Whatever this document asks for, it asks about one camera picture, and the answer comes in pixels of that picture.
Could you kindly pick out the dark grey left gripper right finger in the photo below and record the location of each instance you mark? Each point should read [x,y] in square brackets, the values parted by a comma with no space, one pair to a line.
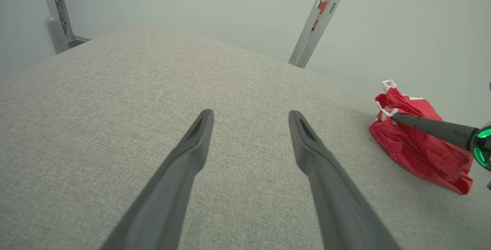
[333,196]

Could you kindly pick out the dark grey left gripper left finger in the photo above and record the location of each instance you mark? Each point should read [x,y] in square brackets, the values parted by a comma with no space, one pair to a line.
[168,188]

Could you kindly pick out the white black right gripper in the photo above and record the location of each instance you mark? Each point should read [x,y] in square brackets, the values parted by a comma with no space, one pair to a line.
[484,146]

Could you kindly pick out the red white basketball jersey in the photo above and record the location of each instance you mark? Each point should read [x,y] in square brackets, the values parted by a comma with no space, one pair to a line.
[422,154]

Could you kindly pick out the grey double partition post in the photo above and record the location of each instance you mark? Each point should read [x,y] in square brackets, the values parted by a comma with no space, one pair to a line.
[318,23]

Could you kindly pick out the grey post with floor rail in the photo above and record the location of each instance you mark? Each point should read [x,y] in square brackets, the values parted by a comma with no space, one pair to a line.
[57,20]

